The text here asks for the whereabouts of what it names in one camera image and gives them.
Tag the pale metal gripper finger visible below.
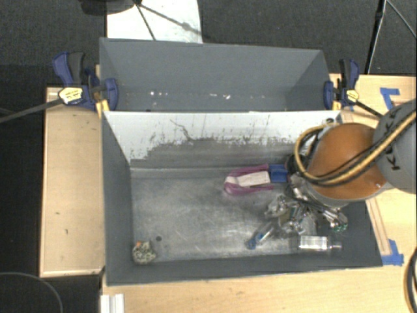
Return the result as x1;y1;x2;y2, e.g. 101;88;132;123
278;218;308;240
264;194;296;220

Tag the clear glass bottle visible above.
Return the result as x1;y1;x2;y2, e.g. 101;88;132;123
296;235;343;253

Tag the clear tube with blue tip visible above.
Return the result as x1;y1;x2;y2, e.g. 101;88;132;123
245;223;278;250

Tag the grey metal bin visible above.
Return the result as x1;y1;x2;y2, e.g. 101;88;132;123
98;37;384;287

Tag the pale wood board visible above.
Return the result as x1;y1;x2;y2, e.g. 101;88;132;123
39;87;107;278

